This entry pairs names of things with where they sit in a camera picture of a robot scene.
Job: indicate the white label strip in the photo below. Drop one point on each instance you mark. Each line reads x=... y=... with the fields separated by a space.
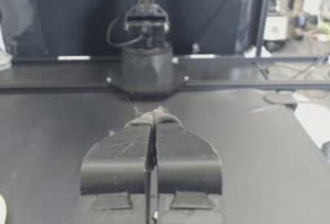
x=74 y=58
x=202 y=56

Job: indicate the white object at table edge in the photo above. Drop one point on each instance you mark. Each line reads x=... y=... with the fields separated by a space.
x=4 y=61

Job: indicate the black horizontal frame rail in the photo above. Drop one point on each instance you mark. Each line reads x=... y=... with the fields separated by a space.
x=258 y=60

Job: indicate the black vertical frame post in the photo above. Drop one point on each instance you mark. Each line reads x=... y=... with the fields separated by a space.
x=263 y=18

